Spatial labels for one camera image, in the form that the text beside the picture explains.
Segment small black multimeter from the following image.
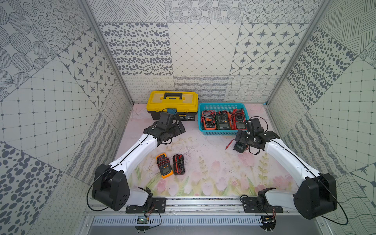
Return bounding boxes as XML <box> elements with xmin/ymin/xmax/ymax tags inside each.
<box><xmin>234</xmin><ymin>142</ymin><xmax>248</xmax><ymax>153</ymax></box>

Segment orange red multimeter pair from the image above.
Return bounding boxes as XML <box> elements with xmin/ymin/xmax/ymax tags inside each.
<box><xmin>201</xmin><ymin>110</ymin><xmax>216</xmax><ymax>131</ymax></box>

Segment teal plastic basket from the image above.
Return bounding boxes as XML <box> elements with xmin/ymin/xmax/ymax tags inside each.
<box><xmin>197</xmin><ymin>102</ymin><xmax>249</xmax><ymax>136</ymax></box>

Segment black multimeter red leads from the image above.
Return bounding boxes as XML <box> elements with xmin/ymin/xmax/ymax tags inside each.
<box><xmin>173</xmin><ymin>154</ymin><xmax>185</xmax><ymax>175</ymax></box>

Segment yellow orange multimeter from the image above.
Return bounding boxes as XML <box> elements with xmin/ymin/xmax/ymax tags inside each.
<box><xmin>156</xmin><ymin>153</ymin><xmax>173</xmax><ymax>179</ymax></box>

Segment yellow black toolbox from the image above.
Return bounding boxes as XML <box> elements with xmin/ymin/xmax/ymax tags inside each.
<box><xmin>146</xmin><ymin>91</ymin><xmax>199</xmax><ymax>121</ymax></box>

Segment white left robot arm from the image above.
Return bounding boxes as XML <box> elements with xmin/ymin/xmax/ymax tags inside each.
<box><xmin>88</xmin><ymin>112</ymin><xmax>185</xmax><ymax>211</ymax></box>

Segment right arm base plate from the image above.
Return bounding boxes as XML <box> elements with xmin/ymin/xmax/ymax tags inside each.
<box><xmin>240</xmin><ymin>197</ymin><xmax>284</xmax><ymax>215</ymax></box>

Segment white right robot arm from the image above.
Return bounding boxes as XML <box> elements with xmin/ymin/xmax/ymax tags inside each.
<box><xmin>236</xmin><ymin>118</ymin><xmax>338</xmax><ymax>219</ymax></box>

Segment aluminium mounting rail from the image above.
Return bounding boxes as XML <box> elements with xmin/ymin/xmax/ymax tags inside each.
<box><xmin>85</xmin><ymin>196</ymin><xmax>327</xmax><ymax>227</ymax></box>

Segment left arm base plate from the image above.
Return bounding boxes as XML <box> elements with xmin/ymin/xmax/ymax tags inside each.
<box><xmin>126</xmin><ymin>197</ymin><xmax>166</xmax><ymax>214</ymax></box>

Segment dark green wide multimeter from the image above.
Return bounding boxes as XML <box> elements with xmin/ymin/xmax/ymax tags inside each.
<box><xmin>215</xmin><ymin>111</ymin><xmax>231</xmax><ymax>130</ymax></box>

